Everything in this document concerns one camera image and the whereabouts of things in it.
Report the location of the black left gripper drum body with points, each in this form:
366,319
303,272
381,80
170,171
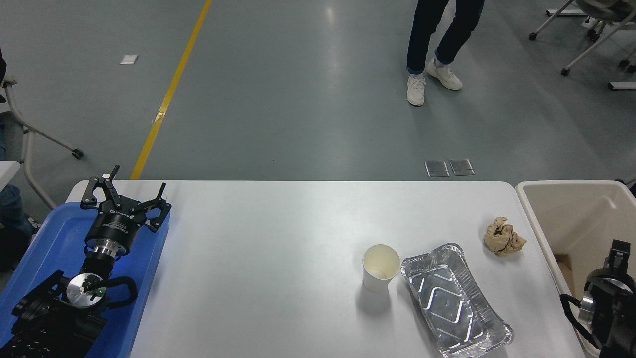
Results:
117,226

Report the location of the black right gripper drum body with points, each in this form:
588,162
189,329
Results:
608,274

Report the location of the white paper cup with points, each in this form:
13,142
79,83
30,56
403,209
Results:
380,283

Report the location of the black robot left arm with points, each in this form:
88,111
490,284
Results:
39,308

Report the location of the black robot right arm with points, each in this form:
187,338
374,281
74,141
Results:
616,323

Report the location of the large pale plastic bin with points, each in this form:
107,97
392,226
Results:
571,219

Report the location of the blue plastic tray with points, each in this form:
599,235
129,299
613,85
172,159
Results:
49,238

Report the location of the seated person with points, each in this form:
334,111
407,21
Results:
12,209

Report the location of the white side table corner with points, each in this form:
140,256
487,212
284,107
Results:
7,174

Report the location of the crumpled tan paper ball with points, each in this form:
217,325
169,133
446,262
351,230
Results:
504,238

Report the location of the silver foil tray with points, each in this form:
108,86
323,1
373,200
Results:
452,298

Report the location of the white metal floor foot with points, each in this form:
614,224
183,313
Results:
621,85

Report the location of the square metal floor plate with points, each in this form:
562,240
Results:
437,168
462,167

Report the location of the grey office chair white legs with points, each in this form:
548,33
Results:
598,40

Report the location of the person with white shoes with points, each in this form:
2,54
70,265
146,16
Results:
422,44

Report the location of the grey wheeled chair frame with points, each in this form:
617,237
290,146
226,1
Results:
49,140

